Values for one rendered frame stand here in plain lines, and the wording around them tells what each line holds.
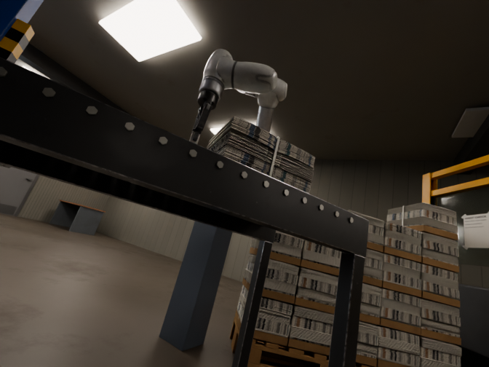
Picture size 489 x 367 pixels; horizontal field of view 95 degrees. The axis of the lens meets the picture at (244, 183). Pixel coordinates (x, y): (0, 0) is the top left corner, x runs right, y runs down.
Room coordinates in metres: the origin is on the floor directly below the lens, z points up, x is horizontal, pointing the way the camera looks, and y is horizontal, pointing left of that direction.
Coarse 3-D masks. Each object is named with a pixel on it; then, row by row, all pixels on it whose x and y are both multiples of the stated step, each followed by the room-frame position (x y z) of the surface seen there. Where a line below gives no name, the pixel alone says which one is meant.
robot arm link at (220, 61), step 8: (216, 56) 0.71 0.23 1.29; (224, 56) 0.71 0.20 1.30; (208, 64) 0.72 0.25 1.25; (216, 64) 0.71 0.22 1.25; (224, 64) 0.70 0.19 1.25; (232, 64) 0.70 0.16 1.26; (208, 72) 0.72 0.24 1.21; (216, 72) 0.71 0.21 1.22; (224, 72) 0.71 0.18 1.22; (232, 72) 0.71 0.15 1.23; (224, 80) 0.73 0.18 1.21; (232, 80) 0.73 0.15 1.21; (224, 88) 0.78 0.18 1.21; (232, 88) 0.77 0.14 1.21
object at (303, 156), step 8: (288, 144) 0.76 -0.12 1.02; (288, 152) 0.76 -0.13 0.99; (296, 152) 0.78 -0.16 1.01; (304, 152) 0.79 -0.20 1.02; (288, 160) 0.77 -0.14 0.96; (296, 160) 0.78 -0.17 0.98; (304, 160) 0.80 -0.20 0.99; (312, 160) 0.81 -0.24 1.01; (280, 168) 0.76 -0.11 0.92; (288, 168) 0.77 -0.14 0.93; (296, 168) 0.78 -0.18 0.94; (304, 168) 0.80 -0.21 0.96; (312, 168) 0.81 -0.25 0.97; (280, 176) 0.77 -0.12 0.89; (288, 176) 0.78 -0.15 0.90; (296, 176) 0.79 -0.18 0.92; (304, 176) 0.80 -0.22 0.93; (312, 176) 0.82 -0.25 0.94; (288, 184) 0.79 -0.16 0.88; (296, 184) 0.79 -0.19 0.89; (304, 184) 0.81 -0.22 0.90
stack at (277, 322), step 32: (320, 256) 1.54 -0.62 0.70; (384, 256) 1.57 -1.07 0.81; (288, 288) 1.52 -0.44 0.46; (320, 288) 1.53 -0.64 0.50; (384, 288) 1.58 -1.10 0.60; (416, 288) 1.58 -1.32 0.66; (288, 320) 1.53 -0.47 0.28; (320, 320) 1.54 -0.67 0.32; (416, 320) 1.58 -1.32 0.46; (256, 352) 1.51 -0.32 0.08; (288, 352) 1.52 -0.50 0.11; (384, 352) 1.57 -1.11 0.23; (416, 352) 1.58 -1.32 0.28
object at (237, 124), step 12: (240, 120) 0.68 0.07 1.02; (228, 132) 0.70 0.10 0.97; (240, 132) 0.68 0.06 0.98; (252, 132) 0.70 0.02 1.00; (264, 132) 0.72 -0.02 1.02; (216, 144) 0.80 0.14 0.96; (228, 144) 0.68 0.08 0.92; (240, 144) 0.69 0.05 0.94; (252, 144) 0.71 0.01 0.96; (264, 144) 0.72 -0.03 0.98; (228, 156) 0.68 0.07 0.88; (240, 156) 0.70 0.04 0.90; (252, 156) 0.71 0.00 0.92; (264, 156) 0.73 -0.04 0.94; (252, 168) 0.72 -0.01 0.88
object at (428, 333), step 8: (432, 232) 1.59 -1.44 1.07; (440, 232) 1.59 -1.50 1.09; (448, 232) 1.60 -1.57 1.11; (432, 264) 1.59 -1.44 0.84; (440, 264) 1.59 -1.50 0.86; (448, 264) 1.59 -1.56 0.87; (424, 296) 1.58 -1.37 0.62; (432, 296) 1.58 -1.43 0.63; (440, 296) 1.59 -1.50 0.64; (456, 304) 1.60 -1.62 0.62; (432, 336) 1.59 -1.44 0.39; (440, 336) 1.59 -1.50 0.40; (448, 336) 1.59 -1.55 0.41
